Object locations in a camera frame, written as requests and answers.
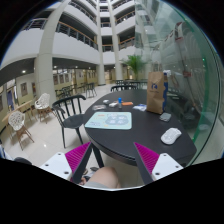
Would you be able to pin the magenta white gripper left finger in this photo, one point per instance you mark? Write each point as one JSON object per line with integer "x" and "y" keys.
{"x": 71, "y": 165}

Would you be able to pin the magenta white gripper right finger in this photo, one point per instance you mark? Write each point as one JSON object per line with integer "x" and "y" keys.
{"x": 153, "y": 166}

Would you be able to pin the white computer mouse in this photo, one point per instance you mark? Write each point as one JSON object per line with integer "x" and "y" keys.
{"x": 170, "y": 136}

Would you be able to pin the light green mouse pad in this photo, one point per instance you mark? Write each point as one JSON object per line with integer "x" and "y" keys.
{"x": 110, "y": 121}

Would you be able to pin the person's bare knee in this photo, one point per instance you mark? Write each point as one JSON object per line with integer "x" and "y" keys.
{"x": 105, "y": 177}

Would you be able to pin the grey small pouch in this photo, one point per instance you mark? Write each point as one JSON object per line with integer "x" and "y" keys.
{"x": 165, "y": 117}

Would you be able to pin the black wooden chair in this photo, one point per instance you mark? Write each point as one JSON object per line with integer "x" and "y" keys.
{"x": 69, "y": 113}

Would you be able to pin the round black table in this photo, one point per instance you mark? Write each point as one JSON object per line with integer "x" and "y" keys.
{"x": 147, "y": 129}

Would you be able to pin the white tissue packet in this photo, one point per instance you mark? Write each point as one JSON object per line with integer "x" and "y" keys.
{"x": 140, "y": 107}

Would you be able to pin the clear plastic wrapper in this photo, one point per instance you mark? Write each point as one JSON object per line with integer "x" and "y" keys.
{"x": 98, "y": 107}

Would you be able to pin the white lattice chair far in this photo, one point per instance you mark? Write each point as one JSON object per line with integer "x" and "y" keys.
{"x": 42, "y": 105}

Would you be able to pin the white lattice chair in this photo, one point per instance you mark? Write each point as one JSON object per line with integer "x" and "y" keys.
{"x": 17, "y": 122}
{"x": 42, "y": 105}

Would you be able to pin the orange flat object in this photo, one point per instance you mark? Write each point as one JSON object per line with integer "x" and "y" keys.
{"x": 127, "y": 103}

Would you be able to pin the white lattice chair near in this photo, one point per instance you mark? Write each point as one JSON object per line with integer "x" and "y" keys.
{"x": 17, "y": 122}

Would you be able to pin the small white box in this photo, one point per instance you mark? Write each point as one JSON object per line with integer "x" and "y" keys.
{"x": 106, "y": 102}

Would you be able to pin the wooden side table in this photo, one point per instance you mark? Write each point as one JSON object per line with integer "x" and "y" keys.
{"x": 23, "y": 108}

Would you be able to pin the small blue-capped bottle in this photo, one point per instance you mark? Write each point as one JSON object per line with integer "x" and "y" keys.
{"x": 119, "y": 103}

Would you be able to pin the brown paper bag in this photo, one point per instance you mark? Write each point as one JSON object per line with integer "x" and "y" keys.
{"x": 156, "y": 92}

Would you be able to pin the potted palm plant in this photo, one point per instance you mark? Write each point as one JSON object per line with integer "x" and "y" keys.
{"x": 135, "y": 62}

